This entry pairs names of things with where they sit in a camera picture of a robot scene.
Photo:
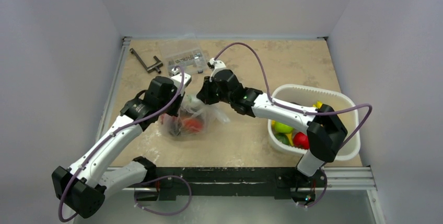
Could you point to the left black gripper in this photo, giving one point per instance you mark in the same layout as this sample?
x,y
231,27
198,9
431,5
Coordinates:
x,y
174,111

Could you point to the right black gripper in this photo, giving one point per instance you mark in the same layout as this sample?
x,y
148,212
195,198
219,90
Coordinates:
x,y
205,94

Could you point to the clear plastic bag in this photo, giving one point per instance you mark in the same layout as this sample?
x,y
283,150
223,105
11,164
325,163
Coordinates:
x,y
191,107

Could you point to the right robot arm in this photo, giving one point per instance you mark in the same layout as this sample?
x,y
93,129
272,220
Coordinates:
x,y
324,129

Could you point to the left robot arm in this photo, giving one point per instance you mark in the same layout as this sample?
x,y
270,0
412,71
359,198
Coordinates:
x,y
83,187

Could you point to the light green fake apple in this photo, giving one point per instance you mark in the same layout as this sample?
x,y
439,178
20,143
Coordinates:
x,y
281,128

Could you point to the yellow fake banana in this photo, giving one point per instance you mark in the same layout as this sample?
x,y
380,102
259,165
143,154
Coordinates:
x,y
317,105

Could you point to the clear plastic screw box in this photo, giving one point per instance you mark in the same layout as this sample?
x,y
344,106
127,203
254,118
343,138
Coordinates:
x,y
186,53

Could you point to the red apple in basket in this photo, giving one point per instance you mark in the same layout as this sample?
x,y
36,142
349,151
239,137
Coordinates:
x,y
300,140

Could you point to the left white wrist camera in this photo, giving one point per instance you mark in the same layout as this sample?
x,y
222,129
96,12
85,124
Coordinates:
x,y
180,79

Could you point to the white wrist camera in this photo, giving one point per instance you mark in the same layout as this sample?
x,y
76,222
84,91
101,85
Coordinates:
x,y
180,79
216,66

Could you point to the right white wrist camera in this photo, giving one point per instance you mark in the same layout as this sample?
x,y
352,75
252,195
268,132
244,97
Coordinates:
x,y
216,66

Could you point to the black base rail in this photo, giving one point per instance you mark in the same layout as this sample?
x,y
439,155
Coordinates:
x,y
275,182

